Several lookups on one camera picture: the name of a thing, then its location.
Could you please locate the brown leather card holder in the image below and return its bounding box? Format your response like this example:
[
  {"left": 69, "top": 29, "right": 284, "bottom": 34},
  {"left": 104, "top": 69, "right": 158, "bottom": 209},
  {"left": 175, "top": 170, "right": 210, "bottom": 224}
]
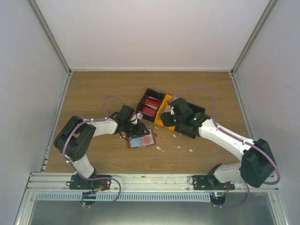
[{"left": 127, "top": 128, "right": 157, "bottom": 149}]

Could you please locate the red white credit card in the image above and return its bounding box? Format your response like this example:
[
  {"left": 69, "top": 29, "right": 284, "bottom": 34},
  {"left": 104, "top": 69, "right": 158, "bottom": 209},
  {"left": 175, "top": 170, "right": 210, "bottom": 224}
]
[{"left": 142, "top": 135, "right": 154, "bottom": 146}]

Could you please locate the black bin with red cards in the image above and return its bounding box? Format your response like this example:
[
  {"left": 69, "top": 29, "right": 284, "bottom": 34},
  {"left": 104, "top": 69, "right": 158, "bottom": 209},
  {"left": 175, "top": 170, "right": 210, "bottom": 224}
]
[{"left": 136, "top": 88, "right": 166, "bottom": 123}]

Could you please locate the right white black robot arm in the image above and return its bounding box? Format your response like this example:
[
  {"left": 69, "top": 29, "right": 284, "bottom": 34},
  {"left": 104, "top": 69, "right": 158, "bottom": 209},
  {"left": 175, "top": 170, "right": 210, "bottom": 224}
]
[{"left": 161, "top": 98, "right": 276, "bottom": 190}]

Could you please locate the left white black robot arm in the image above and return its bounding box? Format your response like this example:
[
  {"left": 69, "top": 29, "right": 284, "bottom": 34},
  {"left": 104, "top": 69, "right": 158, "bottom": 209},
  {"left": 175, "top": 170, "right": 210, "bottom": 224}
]
[{"left": 54, "top": 105, "right": 150, "bottom": 189}]

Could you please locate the black bin with teal cards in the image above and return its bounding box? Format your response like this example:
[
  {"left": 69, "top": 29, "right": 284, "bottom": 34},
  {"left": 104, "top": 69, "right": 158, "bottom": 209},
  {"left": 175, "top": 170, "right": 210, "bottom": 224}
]
[{"left": 175, "top": 102, "right": 207, "bottom": 139}]

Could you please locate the white patterned card stack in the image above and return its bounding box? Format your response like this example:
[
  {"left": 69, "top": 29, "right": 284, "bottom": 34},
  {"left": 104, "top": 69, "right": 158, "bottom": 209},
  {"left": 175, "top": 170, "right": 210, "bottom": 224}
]
[{"left": 164, "top": 105, "right": 172, "bottom": 113}]

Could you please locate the lower red card stack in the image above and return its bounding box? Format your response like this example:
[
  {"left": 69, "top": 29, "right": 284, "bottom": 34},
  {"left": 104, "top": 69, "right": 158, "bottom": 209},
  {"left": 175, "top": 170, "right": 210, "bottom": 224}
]
[{"left": 142, "top": 107, "right": 156, "bottom": 117}]

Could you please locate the red card stack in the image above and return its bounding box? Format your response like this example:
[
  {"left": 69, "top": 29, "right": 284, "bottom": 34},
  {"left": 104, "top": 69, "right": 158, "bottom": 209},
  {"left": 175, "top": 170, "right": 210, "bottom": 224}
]
[
  {"left": 145, "top": 97, "right": 160, "bottom": 109},
  {"left": 142, "top": 107, "right": 156, "bottom": 117}
]

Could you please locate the upper red card stack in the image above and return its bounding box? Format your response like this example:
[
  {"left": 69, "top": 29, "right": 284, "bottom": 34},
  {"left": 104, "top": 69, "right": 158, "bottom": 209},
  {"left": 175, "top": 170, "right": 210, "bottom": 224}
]
[{"left": 145, "top": 97, "right": 160, "bottom": 109}]

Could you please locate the yellow plastic bin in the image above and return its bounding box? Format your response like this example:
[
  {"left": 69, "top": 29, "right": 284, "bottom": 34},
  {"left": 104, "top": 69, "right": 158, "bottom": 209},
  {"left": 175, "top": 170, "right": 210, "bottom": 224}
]
[{"left": 153, "top": 94, "right": 176, "bottom": 131}]

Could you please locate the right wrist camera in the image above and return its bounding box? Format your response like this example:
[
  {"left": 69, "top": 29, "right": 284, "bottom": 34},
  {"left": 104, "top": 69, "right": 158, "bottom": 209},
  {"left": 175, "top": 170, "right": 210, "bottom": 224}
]
[{"left": 170, "top": 106, "right": 175, "bottom": 115}]

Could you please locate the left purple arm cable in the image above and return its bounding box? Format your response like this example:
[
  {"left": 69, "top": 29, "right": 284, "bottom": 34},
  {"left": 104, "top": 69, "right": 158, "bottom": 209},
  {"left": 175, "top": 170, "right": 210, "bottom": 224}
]
[{"left": 63, "top": 95, "right": 125, "bottom": 181}]

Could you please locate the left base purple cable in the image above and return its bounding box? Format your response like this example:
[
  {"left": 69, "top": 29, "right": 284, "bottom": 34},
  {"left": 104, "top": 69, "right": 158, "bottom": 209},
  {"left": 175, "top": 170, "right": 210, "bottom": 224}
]
[{"left": 81, "top": 178, "right": 122, "bottom": 209}]

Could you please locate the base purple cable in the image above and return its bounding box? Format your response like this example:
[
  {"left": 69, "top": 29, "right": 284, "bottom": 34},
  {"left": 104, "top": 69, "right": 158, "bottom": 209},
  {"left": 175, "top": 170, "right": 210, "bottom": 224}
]
[
  {"left": 210, "top": 181, "right": 251, "bottom": 209},
  {"left": 81, "top": 178, "right": 122, "bottom": 209}
]

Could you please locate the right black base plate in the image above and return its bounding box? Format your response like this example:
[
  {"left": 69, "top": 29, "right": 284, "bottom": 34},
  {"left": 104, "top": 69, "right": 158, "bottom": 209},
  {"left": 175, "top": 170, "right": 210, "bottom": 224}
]
[{"left": 188, "top": 175, "right": 235, "bottom": 191}]

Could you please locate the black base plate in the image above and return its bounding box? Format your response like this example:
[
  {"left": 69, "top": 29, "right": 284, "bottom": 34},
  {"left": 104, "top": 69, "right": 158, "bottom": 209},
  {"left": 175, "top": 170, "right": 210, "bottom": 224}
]
[
  {"left": 66, "top": 174, "right": 111, "bottom": 191},
  {"left": 188, "top": 175, "right": 235, "bottom": 191}
]

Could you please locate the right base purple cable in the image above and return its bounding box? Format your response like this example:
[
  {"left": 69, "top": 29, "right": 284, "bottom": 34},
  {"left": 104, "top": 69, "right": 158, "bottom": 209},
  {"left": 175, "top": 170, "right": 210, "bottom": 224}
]
[{"left": 210, "top": 181, "right": 251, "bottom": 209}]

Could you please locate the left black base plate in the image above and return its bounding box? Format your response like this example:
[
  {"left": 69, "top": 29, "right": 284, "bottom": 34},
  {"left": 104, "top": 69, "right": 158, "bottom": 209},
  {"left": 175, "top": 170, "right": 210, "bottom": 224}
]
[{"left": 66, "top": 174, "right": 111, "bottom": 191}]

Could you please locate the grey slotted cable duct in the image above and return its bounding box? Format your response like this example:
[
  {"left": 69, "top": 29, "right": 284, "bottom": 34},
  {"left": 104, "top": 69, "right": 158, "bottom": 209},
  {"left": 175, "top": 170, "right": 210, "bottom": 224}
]
[{"left": 36, "top": 192, "right": 210, "bottom": 203}]

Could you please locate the aluminium front rail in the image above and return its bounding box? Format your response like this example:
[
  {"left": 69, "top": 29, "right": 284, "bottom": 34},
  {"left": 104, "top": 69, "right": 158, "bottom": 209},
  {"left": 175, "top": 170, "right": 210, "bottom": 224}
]
[{"left": 25, "top": 172, "right": 278, "bottom": 193}]

